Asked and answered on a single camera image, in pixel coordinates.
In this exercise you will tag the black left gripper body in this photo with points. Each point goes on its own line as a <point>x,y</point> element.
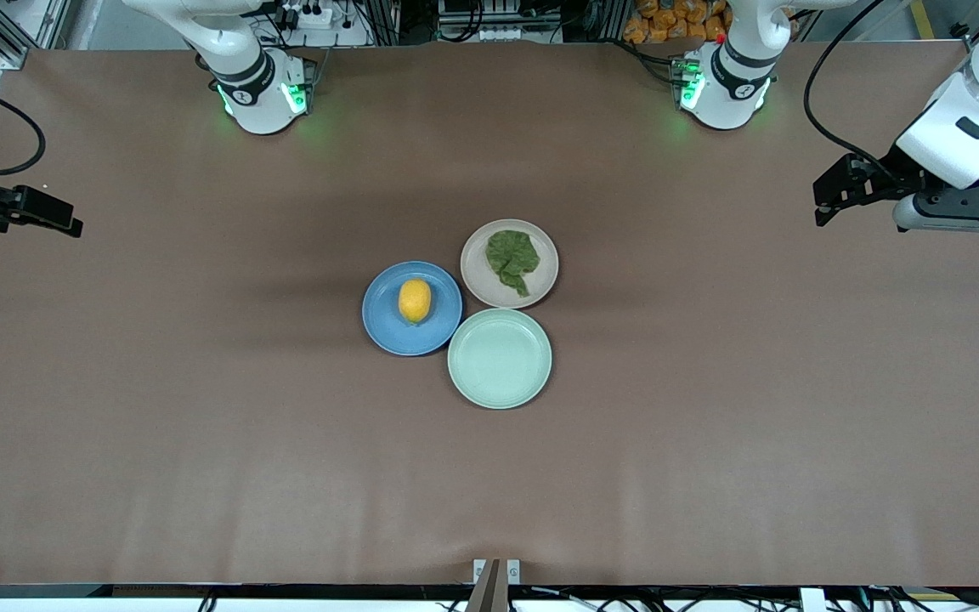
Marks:
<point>887,177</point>

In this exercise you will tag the green lettuce leaf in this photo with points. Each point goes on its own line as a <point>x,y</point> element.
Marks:
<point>511,255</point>

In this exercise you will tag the yellow lemon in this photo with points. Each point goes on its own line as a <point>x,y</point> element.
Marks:
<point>415,301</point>

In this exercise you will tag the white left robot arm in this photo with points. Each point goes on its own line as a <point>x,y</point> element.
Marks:
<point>736,76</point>

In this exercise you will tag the orange snack bags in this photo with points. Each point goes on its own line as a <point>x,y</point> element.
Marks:
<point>676,21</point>

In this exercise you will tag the white power strip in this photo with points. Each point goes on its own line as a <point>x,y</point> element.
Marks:
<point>307,17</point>

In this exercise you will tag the blue plate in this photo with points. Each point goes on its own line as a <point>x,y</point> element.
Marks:
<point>387,327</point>

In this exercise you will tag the beige plate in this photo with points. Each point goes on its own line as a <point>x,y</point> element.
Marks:
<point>481,285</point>

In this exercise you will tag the pale green plate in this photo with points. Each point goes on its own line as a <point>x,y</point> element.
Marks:
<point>500,359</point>

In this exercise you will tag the aluminium frame profile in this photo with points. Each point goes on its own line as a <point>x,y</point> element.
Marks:
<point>5,34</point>

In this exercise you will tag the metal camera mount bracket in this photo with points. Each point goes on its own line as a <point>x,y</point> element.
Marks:
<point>496,586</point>

